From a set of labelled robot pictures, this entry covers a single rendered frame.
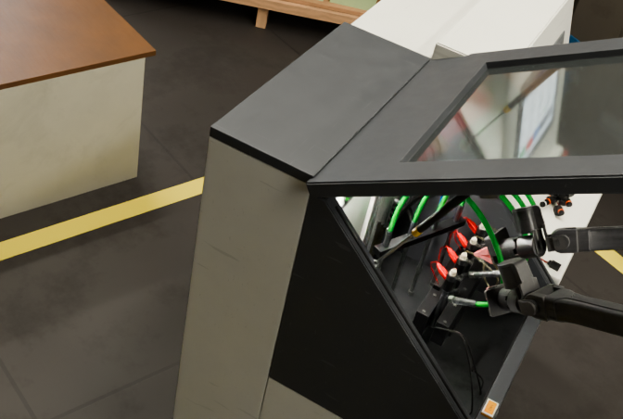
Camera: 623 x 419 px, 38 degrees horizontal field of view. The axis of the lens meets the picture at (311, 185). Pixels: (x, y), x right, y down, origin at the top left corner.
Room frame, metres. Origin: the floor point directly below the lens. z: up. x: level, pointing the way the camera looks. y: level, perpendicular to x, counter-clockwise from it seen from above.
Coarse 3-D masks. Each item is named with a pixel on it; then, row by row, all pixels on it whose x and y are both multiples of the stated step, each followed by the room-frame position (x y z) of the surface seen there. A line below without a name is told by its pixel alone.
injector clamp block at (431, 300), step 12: (480, 264) 2.03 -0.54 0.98; (432, 288) 1.88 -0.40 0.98; (468, 288) 1.91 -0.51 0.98; (432, 300) 1.83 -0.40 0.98; (420, 312) 1.77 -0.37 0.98; (432, 312) 1.80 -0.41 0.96; (444, 312) 1.79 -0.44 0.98; (456, 312) 1.80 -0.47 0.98; (420, 324) 1.77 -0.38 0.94; (444, 324) 1.75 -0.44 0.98; (456, 324) 1.89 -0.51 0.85; (432, 336) 1.75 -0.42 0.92; (444, 336) 1.74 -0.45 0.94
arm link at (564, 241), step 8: (520, 208) 1.78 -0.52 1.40; (528, 208) 1.75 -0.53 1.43; (536, 208) 1.76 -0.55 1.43; (520, 216) 1.74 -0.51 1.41; (528, 216) 1.74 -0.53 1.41; (536, 216) 1.74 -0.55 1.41; (520, 224) 1.73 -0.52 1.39; (528, 224) 1.73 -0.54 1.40; (536, 224) 1.73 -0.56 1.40; (544, 224) 1.73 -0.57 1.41; (520, 232) 1.72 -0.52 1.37; (544, 232) 1.72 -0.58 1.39; (552, 240) 1.69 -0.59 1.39; (560, 240) 1.69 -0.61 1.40; (568, 240) 1.68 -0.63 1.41; (552, 248) 1.68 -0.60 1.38; (560, 248) 1.67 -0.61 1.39
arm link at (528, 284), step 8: (504, 264) 1.54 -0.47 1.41; (512, 264) 1.54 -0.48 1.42; (520, 264) 1.54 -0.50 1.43; (504, 272) 1.54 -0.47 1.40; (512, 272) 1.53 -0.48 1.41; (520, 272) 1.52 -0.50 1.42; (528, 272) 1.53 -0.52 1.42; (504, 280) 1.53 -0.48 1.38; (512, 280) 1.52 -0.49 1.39; (520, 280) 1.51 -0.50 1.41; (528, 280) 1.52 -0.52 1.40; (536, 280) 1.53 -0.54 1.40; (512, 288) 1.51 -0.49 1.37; (520, 288) 1.50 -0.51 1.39; (528, 288) 1.51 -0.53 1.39; (536, 288) 1.51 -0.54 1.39; (520, 304) 1.47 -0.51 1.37; (528, 304) 1.45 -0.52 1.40; (536, 304) 1.44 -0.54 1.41; (528, 312) 1.44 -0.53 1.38; (536, 312) 1.44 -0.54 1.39
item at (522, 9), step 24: (480, 0) 2.58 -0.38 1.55; (504, 0) 2.62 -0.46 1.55; (528, 0) 2.66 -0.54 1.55; (552, 0) 2.70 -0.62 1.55; (456, 24) 2.38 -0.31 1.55; (480, 24) 2.42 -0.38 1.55; (504, 24) 2.45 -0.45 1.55; (528, 24) 2.49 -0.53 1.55; (552, 24) 2.57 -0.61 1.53; (456, 48) 2.24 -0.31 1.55; (480, 48) 2.27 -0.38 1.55; (504, 48) 2.30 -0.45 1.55
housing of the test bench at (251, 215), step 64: (384, 0) 2.60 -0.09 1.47; (448, 0) 2.70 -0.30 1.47; (320, 64) 2.08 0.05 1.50; (384, 64) 2.15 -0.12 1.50; (256, 128) 1.72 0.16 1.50; (320, 128) 1.78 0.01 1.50; (256, 192) 1.64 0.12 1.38; (256, 256) 1.63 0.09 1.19; (192, 320) 1.68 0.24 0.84; (256, 320) 1.62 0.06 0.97; (192, 384) 1.67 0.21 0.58; (256, 384) 1.60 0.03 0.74
